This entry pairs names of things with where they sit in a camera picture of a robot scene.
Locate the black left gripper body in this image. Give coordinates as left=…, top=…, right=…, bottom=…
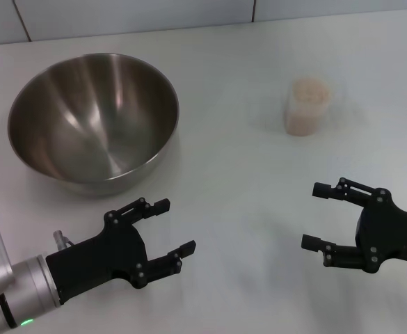
left=45, top=209, right=150, bottom=305

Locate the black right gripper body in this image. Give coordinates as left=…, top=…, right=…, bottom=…
left=354, top=189, right=407, bottom=274

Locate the clear plastic measuring cup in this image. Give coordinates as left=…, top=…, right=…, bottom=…
left=283, top=77, right=332, bottom=137

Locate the stainless steel mixing bowl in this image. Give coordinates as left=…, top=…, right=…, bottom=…
left=7, top=52, right=180, bottom=196

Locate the left gripper connector with cable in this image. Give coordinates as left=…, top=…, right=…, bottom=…
left=52, top=230, right=76, bottom=250

